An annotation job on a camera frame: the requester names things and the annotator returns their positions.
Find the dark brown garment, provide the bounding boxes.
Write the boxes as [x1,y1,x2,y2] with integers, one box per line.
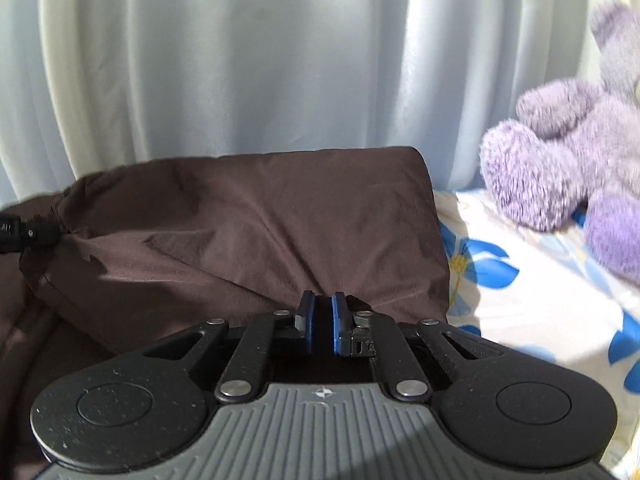
[1,148,449,479]

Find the white pleated curtain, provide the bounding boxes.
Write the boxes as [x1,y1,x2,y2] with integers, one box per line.
[1,0,603,204]

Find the blue floral white bedding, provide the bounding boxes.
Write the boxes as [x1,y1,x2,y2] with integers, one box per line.
[434,190,639,479]

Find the purple plush teddy bear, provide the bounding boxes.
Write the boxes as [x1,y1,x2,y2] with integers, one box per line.
[480,1,639,283]

